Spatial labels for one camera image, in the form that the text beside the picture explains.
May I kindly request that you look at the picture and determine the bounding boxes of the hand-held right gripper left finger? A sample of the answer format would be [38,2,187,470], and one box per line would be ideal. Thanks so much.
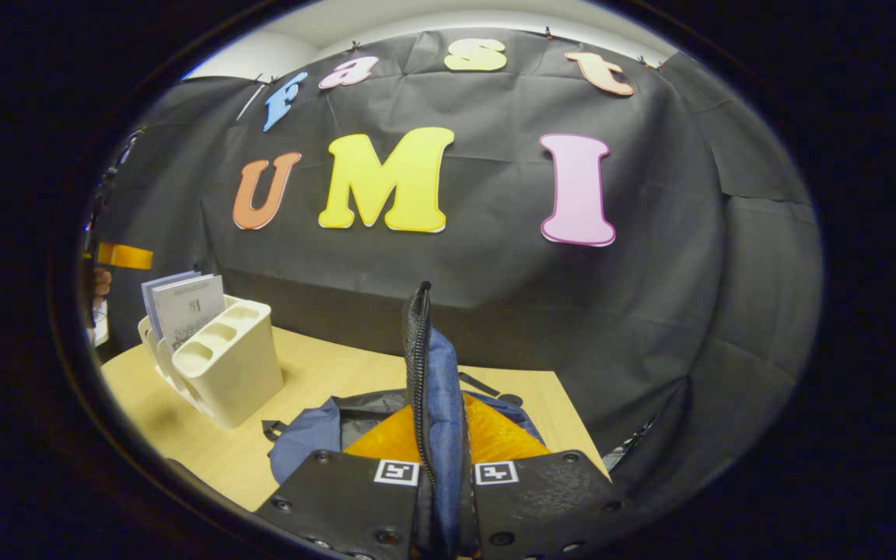
[254,403,425,560]

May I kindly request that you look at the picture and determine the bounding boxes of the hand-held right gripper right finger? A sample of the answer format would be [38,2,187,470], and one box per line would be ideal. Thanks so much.
[460,393,639,560]

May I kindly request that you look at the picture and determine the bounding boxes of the blue-grey book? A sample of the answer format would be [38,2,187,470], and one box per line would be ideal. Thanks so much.
[140,270,202,321]

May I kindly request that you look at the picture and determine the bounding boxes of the white-grey book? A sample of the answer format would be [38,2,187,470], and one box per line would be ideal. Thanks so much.
[150,273,227,352]

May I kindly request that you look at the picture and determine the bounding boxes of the blue schoolbag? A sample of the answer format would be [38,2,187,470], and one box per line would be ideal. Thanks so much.
[264,282,548,560]

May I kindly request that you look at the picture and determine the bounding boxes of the white plastic bookshelf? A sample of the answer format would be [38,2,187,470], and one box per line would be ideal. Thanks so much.
[137,294,285,430]

